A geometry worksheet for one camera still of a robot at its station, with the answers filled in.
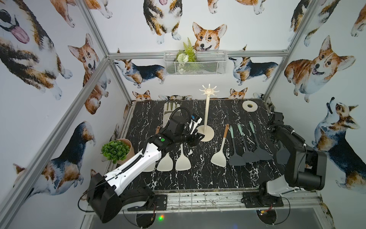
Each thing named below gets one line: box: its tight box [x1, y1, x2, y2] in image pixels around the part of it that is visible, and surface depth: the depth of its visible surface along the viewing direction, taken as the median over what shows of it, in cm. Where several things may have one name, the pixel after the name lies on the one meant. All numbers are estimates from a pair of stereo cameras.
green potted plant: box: [101, 138, 135, 166], surface depth 78 cm
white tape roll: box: [242, 100, 259, 113], surface depth 120 cm
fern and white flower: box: [176, 37, 198, 75], surface depth 85 cm
